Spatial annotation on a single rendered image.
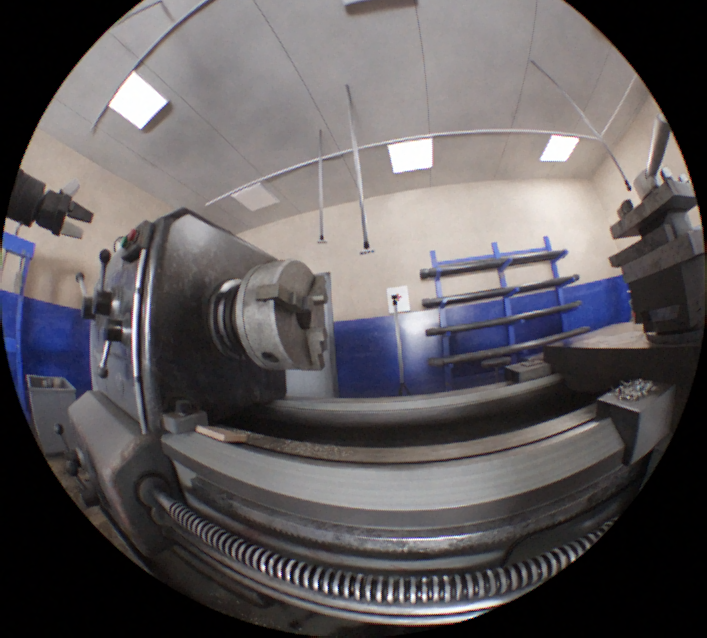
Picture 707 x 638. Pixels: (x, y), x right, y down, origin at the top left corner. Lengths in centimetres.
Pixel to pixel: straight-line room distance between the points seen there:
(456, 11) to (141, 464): 301
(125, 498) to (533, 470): 63
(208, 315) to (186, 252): 15
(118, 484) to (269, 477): 32
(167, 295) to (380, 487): 48
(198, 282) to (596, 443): 76
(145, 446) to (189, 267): 39
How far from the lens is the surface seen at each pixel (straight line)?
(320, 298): 54
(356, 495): 31
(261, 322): 44
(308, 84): 268
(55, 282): 379
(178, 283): 54
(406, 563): 42
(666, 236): 43
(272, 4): 243
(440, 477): 31
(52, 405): 246
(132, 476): 56
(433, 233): 380
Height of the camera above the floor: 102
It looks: 14 degrees up
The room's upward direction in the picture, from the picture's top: 5 degrees counter-clockwise
